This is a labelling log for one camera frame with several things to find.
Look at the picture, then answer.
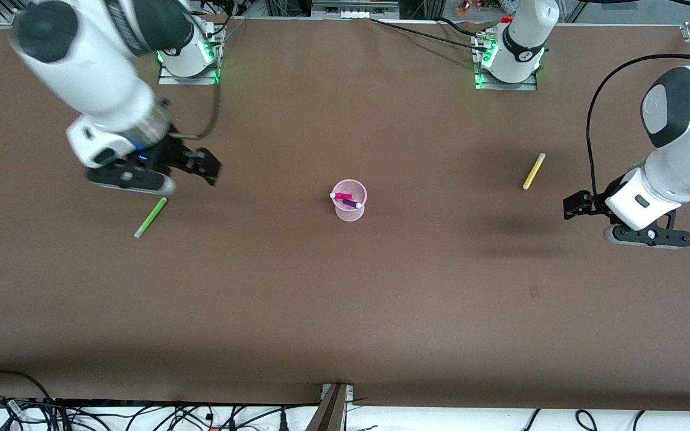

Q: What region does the pink plastic pen holder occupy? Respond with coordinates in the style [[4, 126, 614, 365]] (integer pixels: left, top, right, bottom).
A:
[[330, 179, 368, 223]]

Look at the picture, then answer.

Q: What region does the yellow marker pen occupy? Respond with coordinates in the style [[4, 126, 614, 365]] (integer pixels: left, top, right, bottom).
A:
[[522, 153, 546, 191]]

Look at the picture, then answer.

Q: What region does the green marker pen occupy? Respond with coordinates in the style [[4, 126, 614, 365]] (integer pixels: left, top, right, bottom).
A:
[[134, 196, 168, 239]]

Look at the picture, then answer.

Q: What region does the brown paper table cover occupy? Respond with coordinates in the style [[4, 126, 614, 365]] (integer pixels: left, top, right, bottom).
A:
[[0, 13, 690, 411]]

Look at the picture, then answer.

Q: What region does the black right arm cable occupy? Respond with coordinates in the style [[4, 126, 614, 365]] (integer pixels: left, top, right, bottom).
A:
[[168, 36, 222, 142]]

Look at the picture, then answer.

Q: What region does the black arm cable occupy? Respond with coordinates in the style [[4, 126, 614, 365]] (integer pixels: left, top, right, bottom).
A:
[[586, 53, 690, 202], [168, 36, 222, 142]]

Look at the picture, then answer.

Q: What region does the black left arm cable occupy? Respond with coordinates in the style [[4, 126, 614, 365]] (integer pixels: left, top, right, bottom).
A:
[[586, 53, 690, 202]]

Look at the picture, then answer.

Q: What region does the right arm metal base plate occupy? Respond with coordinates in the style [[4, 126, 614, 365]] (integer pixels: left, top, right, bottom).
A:
[[158, 33, 222, 86]]

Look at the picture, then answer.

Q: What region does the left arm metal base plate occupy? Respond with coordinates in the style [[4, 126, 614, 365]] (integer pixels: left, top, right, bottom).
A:
[[473, 31, 539, 92]]

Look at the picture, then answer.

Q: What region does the silver metal frame device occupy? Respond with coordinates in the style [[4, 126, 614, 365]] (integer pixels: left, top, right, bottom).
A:
[[311, 0, 401, 19]]

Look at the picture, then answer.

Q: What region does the long black table cable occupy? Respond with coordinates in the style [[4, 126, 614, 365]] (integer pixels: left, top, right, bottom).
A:
[[370, 17, 491, 52]]

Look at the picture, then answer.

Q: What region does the black looping floor cable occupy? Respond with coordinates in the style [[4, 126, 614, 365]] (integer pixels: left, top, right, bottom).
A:
[[0, 369, 55, 403]]

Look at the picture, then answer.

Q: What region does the metal table edge bracket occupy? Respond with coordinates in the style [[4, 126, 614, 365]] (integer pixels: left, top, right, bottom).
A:
[[305, 383, 355, 431]]

